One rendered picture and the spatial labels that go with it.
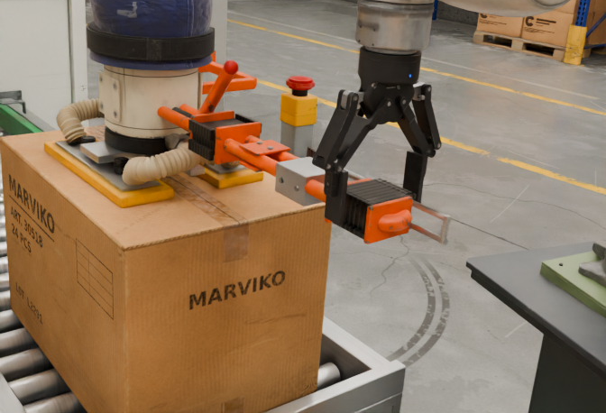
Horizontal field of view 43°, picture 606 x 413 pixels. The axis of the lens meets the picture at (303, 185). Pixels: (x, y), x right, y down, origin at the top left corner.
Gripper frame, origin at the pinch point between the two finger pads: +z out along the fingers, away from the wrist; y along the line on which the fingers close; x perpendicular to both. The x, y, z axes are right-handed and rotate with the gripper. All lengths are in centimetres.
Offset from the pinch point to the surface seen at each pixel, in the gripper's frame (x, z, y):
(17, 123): -205, 46, -20
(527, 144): -233, 108, -366
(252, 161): -22.6, 0.6, 4.0
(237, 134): -30.6, -1.1, 1.5
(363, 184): -2.2, -1.9, 0.2
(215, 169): -46.6, 10.8, -4.7
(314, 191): -7.9, 0.4, 3.8
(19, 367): -69, 55, 26
